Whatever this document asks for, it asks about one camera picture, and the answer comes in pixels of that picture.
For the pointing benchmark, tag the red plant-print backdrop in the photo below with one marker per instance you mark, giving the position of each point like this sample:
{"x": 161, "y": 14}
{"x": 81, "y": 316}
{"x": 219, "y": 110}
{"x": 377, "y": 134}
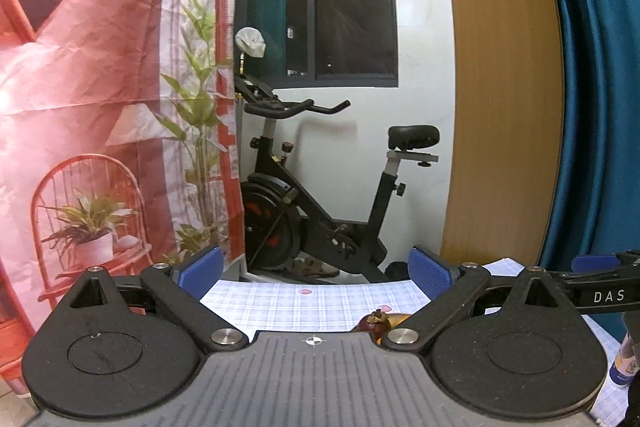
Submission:
{"x": 118, "y": 147}

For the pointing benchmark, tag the black exercise bike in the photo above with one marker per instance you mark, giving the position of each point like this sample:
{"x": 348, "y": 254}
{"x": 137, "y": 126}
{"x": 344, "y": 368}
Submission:
{"x": 314, "y": 193}

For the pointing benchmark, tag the blue plaid tablecloth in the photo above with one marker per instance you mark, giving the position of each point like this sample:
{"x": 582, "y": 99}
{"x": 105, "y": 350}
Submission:
{"x": 252, "y": 307}

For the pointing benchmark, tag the wooden door panel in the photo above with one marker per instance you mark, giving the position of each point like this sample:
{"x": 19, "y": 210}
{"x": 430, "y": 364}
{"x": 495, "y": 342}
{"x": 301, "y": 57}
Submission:
{"x": 507, "y": 129}

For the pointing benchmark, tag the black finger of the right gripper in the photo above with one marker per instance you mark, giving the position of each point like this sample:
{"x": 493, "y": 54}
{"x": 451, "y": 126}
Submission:
{"x": 592, "y": 293}
{"x": 605, "y": 262}

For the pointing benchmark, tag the orange tangerine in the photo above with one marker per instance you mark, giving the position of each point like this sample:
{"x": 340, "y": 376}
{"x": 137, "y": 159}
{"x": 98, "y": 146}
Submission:
{"x": 397, "y": 320}

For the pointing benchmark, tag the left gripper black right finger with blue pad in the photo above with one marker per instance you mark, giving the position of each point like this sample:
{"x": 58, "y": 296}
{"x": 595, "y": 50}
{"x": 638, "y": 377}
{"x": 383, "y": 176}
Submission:
{"x": 458, "y": 293}

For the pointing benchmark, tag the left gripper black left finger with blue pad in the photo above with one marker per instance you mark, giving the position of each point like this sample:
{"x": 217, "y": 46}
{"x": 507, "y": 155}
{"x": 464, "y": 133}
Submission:
{"x": 158, "y": 310}

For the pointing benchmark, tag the dark purple mangosteen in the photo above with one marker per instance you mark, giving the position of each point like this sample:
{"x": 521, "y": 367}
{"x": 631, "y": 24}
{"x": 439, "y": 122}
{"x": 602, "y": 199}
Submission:
{"x": 376, "y": 323}

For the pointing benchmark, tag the blue curtain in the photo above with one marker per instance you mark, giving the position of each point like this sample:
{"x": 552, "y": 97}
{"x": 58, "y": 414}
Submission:
{"x": 596, "y": 203}

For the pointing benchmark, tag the plastic bottle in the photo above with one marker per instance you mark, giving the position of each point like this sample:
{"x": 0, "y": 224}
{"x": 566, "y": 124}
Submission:
{"x": 625, "y": 365}

